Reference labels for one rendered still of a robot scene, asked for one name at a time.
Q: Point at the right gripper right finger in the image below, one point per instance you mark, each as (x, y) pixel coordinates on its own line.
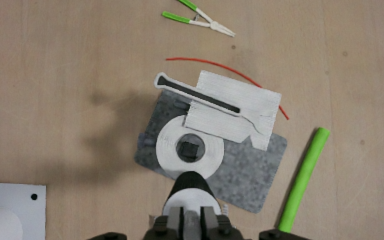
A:
(219, 228)

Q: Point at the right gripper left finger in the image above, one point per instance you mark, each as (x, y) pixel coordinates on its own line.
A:
(166, 230)

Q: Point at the green-handled pliers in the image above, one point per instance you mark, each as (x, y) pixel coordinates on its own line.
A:
(214, 25)

